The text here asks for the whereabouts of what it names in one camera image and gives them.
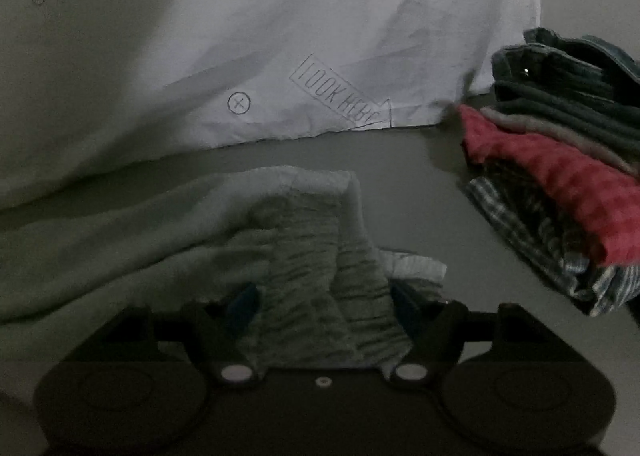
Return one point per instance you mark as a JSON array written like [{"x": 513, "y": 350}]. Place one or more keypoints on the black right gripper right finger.
[{"x": 439, "y": 330}]

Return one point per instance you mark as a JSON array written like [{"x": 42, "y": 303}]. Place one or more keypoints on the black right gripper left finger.
[{"x": 206, "y": 332}]

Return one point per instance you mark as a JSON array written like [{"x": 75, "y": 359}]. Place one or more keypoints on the plaid folded shirt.
[{"x": 548, "y": 238}]

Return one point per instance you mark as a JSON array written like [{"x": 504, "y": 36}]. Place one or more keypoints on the red checked folded garment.
[{"x": 600, "y": 198}]

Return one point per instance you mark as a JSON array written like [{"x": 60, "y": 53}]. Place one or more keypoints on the grey folded garment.
[{"x": 525, "y": 124}]

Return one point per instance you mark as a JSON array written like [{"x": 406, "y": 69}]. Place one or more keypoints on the dark green folded garment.
[{"x": 515, "y": 98}]

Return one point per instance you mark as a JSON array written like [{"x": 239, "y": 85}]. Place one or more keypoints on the dark denim jeans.
[{"x": 603, "y": 69}]

